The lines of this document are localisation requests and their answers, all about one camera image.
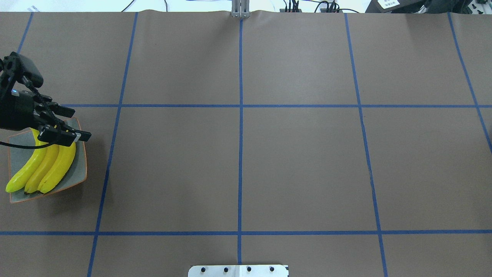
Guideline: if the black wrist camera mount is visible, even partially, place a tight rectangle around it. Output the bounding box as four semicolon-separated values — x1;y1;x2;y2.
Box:
0;52;44;93

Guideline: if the grey square plate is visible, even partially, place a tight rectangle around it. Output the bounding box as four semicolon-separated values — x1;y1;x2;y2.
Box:
7;131;87;204

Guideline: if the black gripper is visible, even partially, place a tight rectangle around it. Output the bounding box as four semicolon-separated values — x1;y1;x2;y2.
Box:
0;90;92;147

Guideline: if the black box with label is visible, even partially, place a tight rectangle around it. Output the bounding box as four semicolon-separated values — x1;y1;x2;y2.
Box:
365;0;426;13

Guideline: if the aluminium frame post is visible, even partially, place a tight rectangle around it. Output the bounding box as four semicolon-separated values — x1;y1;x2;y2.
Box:
231;0;251;19

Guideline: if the yellow banana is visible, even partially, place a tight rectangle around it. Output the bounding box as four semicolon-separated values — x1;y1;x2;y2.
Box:
38;142;76;194
24;144;60;194

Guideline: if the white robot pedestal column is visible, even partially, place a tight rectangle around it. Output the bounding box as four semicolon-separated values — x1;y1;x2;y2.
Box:
188;264;289;277

